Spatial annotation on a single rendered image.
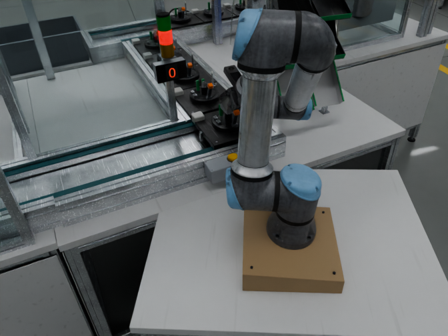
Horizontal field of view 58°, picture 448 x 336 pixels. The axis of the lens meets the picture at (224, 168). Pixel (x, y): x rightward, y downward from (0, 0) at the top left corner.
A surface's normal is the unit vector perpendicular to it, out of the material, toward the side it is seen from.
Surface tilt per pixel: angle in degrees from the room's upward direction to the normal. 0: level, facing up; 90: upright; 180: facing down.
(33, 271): 90
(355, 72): 90
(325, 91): 45
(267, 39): 76
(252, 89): 80
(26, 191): 0
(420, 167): 0
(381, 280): 0
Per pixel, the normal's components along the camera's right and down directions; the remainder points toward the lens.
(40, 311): 0.43, 0.55
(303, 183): 0.16, -0.74
